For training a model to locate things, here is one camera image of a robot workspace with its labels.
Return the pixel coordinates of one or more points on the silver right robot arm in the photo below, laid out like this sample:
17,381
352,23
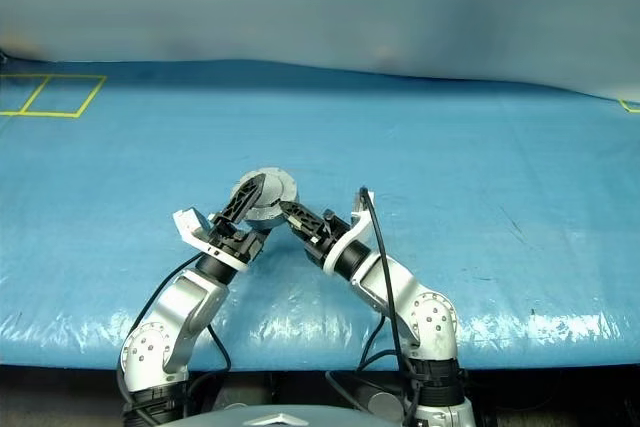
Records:
395,277

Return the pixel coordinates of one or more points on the round finned grey motor lid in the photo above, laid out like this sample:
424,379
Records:
275,186

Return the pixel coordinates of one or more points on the dark round cylinder under table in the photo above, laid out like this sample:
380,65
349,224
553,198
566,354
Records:
237,405
382,402

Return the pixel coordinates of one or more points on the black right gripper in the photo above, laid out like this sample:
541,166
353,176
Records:
325,242

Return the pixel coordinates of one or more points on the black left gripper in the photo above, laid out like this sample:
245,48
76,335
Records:
240,244

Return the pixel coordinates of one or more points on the blue plastic table cover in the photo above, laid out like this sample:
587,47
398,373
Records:
450,172

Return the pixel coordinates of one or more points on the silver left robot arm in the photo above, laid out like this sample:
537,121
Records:
185,297

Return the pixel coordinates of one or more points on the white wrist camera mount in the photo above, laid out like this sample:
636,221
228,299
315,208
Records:
187,222
362,227

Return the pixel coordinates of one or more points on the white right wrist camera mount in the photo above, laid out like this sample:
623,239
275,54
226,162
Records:
362,227

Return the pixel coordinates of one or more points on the grey robot torso with emblem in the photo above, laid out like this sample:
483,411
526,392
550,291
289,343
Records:
225,421

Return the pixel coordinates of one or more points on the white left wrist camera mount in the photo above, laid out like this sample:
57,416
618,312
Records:
187,222

